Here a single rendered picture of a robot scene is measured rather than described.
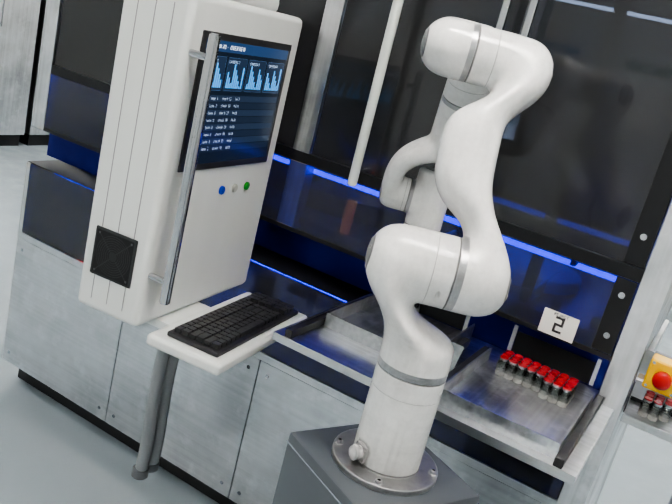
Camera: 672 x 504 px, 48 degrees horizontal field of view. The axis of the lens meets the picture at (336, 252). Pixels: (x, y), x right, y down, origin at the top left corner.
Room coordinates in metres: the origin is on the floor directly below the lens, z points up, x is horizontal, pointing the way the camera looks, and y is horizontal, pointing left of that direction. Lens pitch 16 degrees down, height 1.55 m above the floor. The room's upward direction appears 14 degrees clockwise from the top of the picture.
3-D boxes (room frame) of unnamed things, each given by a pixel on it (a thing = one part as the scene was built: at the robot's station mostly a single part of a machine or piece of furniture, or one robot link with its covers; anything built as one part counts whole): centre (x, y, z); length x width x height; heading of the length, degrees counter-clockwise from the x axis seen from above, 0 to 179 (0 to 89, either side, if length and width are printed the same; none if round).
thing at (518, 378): (1.61, -0.51, 0.90); 0.18 x 0.02 x 0.05; 64
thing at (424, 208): (1.67, -0.17, 1.24); 0.09 x 0.08 x 0.13; 89
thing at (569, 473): (1.63, -0.33, 0.87); 0.70 x 0.48 x 0.02; 64
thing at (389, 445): (1.17, -0.17, 0.95); 0.19 x 0.19 x 0.18
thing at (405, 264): (1.17, -0.14, 1.16); 0.19 x 0.12 x 0.24; 90
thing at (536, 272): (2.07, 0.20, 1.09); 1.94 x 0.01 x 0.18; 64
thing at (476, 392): (1.51, -0.46, 0.90); 0.34 x 0.26 x 0.04; 153
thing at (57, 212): (2.08, 0.22, 0.73); 1.98 x 0.01 x 0.25; 64
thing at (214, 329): (1.73, 0.19, 0.82); 0.40 x 0.14 x 0.02; 160
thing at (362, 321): (1.76, -0.21, 0.90); 0.34 x 0.26 x 0.04; 154
